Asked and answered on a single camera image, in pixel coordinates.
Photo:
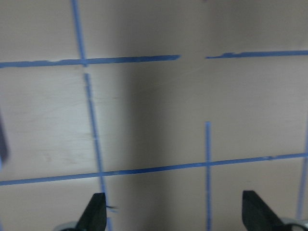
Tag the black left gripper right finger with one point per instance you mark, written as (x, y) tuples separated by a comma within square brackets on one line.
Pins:
[(257, 215)]

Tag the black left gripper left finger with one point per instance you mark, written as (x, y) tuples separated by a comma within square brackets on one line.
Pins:
[(94, 217)]

